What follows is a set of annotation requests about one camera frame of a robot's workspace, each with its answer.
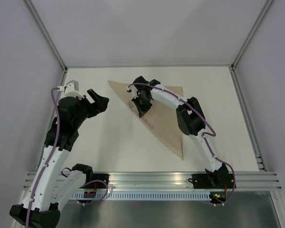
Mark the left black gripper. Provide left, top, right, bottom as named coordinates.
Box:
left=73, top=89, right=109, bottom=128

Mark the pink handled fork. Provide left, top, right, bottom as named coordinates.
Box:
left=128, top=101, right=154, bottom=129

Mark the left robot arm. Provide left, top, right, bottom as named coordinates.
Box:
left=9, top=86, right=109, bottom=228

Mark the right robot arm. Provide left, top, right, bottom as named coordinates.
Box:
left=127, top=76, right=229, bottom=188

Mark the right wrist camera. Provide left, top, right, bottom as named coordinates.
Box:
left=126, top=85, right=139, bottom=99

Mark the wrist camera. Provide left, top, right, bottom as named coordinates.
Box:
left=126, top=85, right=139, bottom=99
left=58, top=80, right=84, bottom=100

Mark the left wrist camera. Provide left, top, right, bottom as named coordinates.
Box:
left=58, top=80, right=84, bottom=100

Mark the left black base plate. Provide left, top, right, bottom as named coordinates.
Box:
left=84, top=173, right=110, bottom=191

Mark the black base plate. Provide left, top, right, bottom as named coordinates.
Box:
left=188, top=173, right=235, bottom=190
left=84, top=173, right=110, bottom=191

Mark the aluminium front rail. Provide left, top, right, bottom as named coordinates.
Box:
left=23, top=171, right=283, bottom=191

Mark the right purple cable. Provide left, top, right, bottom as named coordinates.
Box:
left=127, top=83, right=236, bottom=207

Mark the white slotted cable duct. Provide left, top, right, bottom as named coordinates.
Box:
left=70, top=190, right=211, bottom=201

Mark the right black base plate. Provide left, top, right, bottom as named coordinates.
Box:
left=188, top=173, right=235, bottom=190

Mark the aluminium cage frame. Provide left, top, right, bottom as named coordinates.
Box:
left=27, top=0, right=285, bottom=220

